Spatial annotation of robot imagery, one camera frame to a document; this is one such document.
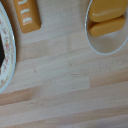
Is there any yellow bar in bowl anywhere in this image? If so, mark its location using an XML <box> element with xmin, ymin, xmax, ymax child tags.
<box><xmin>88</xmin><ymin>15</ymin><xmax>127</xmax><ymax>38</ymax></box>
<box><xmin>88</xmin><ymin>0</ymin><xmax>128</xmax><ymax>23</ymax></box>

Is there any small white bowl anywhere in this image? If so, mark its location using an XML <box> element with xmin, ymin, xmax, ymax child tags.
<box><xmin>84</xmin><ymin>0</ymin><xmax>128</xmax><ymax>56</ymax></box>

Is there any floral rimmed white plate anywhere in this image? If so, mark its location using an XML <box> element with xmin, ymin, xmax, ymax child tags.
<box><xmin>0</xmin><ymin>2</ymin><xmax>18</xmax><ymax>94</ymax></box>

